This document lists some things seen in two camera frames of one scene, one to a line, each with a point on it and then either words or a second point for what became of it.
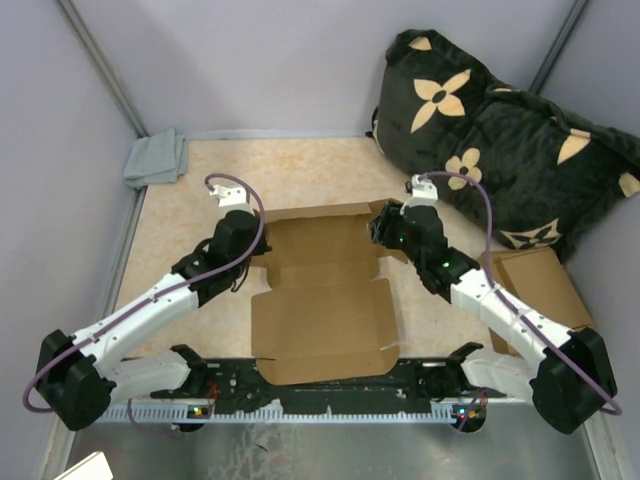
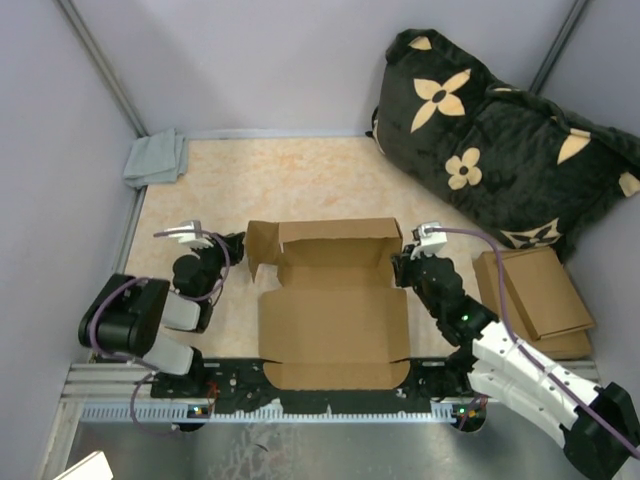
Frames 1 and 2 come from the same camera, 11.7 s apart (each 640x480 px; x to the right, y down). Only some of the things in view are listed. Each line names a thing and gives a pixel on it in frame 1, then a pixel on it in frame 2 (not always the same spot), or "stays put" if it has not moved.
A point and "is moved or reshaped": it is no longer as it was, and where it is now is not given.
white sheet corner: x=93 y=467 stays put
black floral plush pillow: x=439 y=112 stays put
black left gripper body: x=240 y=266 → x=212 y=260
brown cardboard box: x=326 y=314 is moved or reshaped
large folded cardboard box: x=537 y=280 stays put
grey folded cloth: x=157 y=159 stays put
